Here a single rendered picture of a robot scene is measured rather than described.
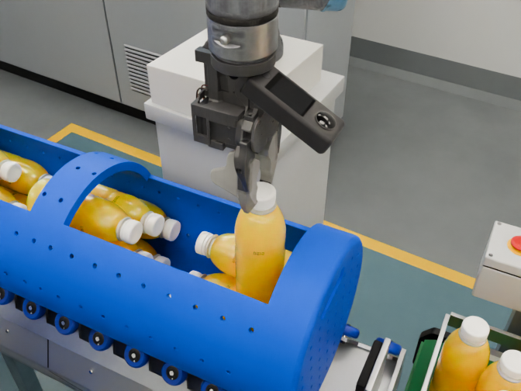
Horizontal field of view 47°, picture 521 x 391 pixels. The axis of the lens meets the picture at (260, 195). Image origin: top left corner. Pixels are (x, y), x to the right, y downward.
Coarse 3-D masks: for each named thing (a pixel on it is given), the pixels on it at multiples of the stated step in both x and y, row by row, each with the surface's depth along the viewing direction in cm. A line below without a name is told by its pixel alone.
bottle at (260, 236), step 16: (272, 208) 77; (240, 224) 78; (256, 224) 76; (272, 224) 77; (240, 240) 79; (256, 240) 77; (272, 240) 78; (240, 256) 81; (256, 256) 79; (272, 256) 80; (240, 272) 83; (256, 272) 81; (272, 272) 82; (240, 288) 85; (256, 288) 83; (272, 288) 84
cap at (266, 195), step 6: (258, 186) 77; (264, 186) 77; (270, 186) 77; (258, 192) 76; (264, 192) 76; (270, 192) 76; (258, 198) 75; (264, 198) 75; (270, 198) 75; (258, 204) 75; (264, 204) 75; (270, 204) 76; (258, 210) 76
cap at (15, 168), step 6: (6, 162) 112; (12, 162) 112; (0, 168) 111; (6, 168) 111; (12, 168) 112; (18, 168) 113; (0, 174) 111; (6, 174) 111; (12, 174) 112; (18, 174) 114; (6, 180) 112; (12, 180) 113
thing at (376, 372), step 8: (376, 344) 92; (384, 344) 91; (376, 352) 90; (384, 352) 90; (368, 360) 89; (376, 360) 89; (384, 360) 91; (368, 368) 88; (376, 368) 88; (384, 368) 96; (360, 376) 87; (368, 376) 87; (376, 376) 87; (360, 384) 86; (368, 384) 86; (376, 384) 91
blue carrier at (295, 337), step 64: (0, 128) 119; (64, 192) 91; (128, 192) 114; (192, 192) 104; (0, 256) 93; (64, 256) 88; (128, 256) 85; (192, 256) 111; (320, 256) 80; (128, 320) 86; (192, 320) 81; (256, 320) 77; (320, 320) 79; (256, 384) 80; (320, 384) 95
